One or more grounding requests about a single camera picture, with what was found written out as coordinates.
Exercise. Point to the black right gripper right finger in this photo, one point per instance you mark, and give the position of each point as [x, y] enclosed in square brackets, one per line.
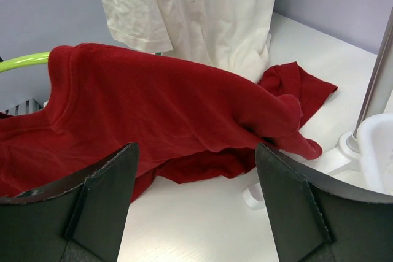
[316, 217]

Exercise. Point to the lime green hanger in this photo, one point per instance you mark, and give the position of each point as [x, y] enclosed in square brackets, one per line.
[24, 61]

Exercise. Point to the silver clothes rack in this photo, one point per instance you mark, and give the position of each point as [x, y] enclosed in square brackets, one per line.
[346, 154]

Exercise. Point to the white plastic basket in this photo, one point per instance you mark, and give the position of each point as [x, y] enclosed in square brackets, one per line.
[374, 138]

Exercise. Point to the beige t shirt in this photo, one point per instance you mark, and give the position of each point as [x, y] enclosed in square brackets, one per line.
[233, 35]

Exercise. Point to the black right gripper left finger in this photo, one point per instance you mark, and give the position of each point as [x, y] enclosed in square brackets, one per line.
[80, 217]

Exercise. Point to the red t shirt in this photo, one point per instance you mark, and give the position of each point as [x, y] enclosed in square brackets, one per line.
[192, 122]

